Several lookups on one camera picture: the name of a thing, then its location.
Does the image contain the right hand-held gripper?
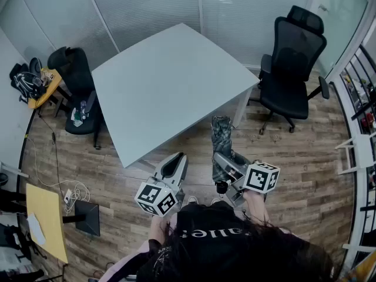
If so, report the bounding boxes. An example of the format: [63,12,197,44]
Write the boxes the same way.
[213,152,281,208]

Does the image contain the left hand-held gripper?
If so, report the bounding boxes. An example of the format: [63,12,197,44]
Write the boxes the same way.
[134,152,188,218]

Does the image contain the grey plaid umbrella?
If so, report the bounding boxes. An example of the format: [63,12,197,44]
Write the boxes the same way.
[210,115,252,194]

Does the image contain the person's left forearm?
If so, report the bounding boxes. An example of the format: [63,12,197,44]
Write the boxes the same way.
[148,214,171,246]

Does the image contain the person's right forearm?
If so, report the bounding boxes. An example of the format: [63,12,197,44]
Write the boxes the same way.
[243,191,271,226]

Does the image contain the white table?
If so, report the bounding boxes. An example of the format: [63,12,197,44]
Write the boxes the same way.
[91,22,261,169]

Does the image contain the person's black shirt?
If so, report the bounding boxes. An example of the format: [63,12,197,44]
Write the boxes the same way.
[136,201,333,282]

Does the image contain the green white packet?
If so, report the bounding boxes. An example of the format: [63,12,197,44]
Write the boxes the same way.
[70,107,85,127]

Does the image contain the person's pink trousers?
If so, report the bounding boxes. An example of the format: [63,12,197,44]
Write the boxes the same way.
[99,239,153,282]

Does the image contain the black mesh high-back office chair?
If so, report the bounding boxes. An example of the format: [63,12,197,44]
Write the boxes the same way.
[249,5,330,135]

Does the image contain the yellow wooden desk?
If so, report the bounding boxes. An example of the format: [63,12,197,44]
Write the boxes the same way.
[25,183,69,264]

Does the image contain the white metal shelf rack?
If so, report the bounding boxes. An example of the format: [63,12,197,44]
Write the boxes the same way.
[330,44,376,276]

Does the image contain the yellow round side table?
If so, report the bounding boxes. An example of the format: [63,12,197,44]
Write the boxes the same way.
[28,68,63,110]

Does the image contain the white paper sheet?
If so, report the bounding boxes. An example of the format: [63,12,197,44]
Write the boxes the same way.
[26,213,47,246]

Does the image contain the white ledge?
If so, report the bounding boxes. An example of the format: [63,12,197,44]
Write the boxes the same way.
[0,160,30,179]

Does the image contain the black backpack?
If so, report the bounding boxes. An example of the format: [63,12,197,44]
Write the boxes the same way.
[9,63,48,104]

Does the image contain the black bag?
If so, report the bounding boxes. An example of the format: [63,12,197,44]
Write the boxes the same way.
[28,56,43,76]

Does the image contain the black pedestal base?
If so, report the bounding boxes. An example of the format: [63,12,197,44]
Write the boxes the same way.
[62,200,100,237]

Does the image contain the black cable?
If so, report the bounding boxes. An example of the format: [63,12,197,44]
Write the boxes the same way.
[39,113,71,205]

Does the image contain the white wooden frame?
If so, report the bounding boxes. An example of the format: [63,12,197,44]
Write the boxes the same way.
[335,133,374,176]

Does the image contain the white cable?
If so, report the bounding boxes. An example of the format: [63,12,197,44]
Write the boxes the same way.
[25,136,91,214]

